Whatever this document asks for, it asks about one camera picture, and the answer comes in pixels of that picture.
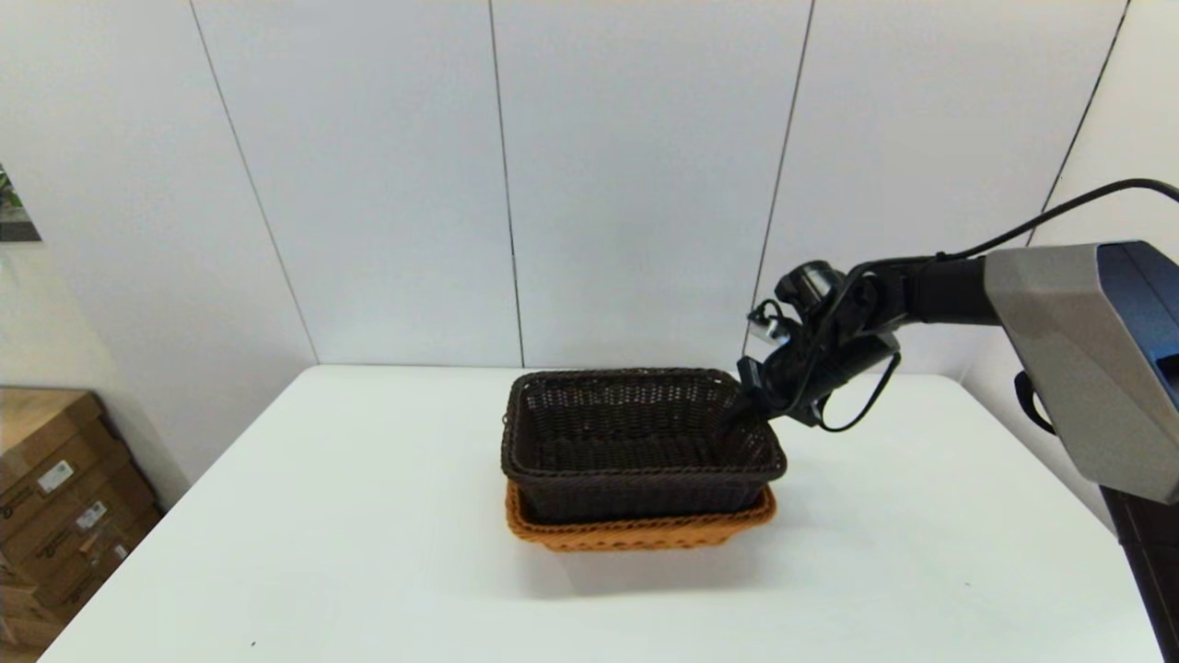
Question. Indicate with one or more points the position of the cardboard box with white label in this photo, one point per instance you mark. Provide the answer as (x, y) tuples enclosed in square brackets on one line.
[(74, 539), (37, 433), (106, 575)]

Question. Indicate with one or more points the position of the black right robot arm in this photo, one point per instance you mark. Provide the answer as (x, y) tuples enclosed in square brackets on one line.
[(1078, 350)]

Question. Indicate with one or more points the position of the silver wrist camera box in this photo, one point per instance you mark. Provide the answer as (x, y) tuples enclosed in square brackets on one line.
[(769, 327)]

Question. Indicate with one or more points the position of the dark brown wicker basket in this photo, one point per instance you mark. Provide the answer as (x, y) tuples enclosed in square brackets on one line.
[(636, 497)]

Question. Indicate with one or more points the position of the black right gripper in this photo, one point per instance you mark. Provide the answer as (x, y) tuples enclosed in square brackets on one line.
[(829, 373)]

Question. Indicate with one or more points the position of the plain cardboard box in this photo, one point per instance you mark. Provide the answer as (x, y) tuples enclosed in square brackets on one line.
[(23, 631)]

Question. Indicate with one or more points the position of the wall picture with plant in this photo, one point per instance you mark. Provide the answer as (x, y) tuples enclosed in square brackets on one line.
[(14, 212)]

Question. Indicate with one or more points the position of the orange wicker basket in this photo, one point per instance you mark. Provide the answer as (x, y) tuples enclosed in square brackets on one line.
[(636, 534)]

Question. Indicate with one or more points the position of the black robot torso column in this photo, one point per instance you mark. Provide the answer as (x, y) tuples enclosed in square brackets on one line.
[(1151, 571)]

